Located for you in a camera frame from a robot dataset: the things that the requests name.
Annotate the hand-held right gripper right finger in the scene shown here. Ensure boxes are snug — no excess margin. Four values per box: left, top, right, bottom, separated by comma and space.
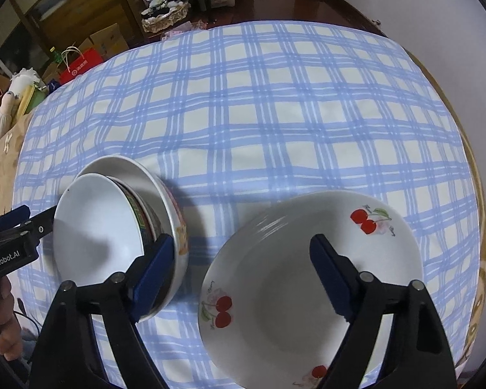
309, 233, 458, 389

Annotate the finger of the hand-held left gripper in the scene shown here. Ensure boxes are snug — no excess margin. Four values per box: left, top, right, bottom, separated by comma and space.
8, 206, 57, 247
0, 206, 30, 236

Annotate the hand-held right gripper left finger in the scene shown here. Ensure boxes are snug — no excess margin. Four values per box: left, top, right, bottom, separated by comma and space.
26, 234, 176, 389

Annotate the small white cherry plate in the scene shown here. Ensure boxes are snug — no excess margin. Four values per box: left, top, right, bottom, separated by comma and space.
204, 194, 422, 389

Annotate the plain white bowl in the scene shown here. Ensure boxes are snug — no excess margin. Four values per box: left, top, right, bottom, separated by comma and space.
53, 173, 146, 292

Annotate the red bowl with inside emblem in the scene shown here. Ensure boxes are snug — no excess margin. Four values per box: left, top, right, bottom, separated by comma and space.
109, 176, 156, 248

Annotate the large white cherry plate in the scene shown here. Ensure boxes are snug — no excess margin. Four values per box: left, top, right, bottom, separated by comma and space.
198, 190, 424, 389

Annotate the person's left hand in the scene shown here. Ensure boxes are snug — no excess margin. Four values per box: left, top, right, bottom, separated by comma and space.
0, 280, 24, 360

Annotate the yellow green box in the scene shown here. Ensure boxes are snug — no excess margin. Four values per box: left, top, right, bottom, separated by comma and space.
16, 83, 49, 116

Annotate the white duck plush toy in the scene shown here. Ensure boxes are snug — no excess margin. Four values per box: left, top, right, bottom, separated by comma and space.
10, 68, 41, 90

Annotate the red paper bag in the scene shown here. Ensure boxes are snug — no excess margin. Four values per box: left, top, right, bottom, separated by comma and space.
59, 46, 104, 84

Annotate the blue plaid cloth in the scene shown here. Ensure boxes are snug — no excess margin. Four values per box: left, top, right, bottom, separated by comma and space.
12, 20, 476, 389

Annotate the cardboard box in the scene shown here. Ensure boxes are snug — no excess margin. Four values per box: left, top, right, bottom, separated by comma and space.
75, 22, 130, 59

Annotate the wicker basket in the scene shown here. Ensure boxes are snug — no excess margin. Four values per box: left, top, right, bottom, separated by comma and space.
141, 2, 191, 34

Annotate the zebra striped plush toy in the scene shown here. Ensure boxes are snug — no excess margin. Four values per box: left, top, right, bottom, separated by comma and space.
142, 0, 187, 19

